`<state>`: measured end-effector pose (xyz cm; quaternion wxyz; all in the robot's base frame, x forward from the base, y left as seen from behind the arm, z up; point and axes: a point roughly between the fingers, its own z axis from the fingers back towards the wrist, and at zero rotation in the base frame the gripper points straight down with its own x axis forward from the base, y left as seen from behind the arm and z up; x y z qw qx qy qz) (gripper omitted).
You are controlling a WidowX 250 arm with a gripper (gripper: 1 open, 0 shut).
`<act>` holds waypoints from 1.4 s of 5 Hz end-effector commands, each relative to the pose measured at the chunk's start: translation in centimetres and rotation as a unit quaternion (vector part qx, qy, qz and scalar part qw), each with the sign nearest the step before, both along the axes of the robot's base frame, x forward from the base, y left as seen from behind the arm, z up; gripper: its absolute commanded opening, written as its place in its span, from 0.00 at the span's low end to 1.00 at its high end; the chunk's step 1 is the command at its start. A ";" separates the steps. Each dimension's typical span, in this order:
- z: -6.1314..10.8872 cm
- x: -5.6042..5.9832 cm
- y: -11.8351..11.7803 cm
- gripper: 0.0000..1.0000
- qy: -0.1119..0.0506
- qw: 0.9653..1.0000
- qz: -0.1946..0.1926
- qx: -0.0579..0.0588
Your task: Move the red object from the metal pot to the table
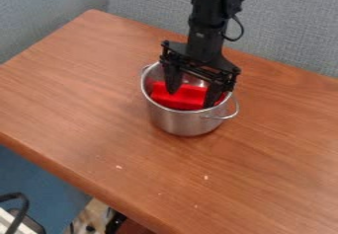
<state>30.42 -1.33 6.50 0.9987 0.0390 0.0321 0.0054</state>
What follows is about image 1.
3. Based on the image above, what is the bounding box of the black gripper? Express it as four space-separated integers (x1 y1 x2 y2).
160 19 241 109

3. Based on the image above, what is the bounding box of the red block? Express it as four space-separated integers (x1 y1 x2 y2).
149 80 228 111

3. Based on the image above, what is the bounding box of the metal pot with handles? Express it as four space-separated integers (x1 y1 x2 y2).
140 62 239 136

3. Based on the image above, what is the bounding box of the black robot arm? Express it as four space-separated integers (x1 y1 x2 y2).
160 0 244 109

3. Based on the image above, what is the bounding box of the black object under table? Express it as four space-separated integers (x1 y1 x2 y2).
104 212 126 234

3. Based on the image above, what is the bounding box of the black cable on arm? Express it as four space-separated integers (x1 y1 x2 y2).
221 14 245 42

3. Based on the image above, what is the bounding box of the black chair frame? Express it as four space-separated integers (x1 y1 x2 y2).
0 193 46 234

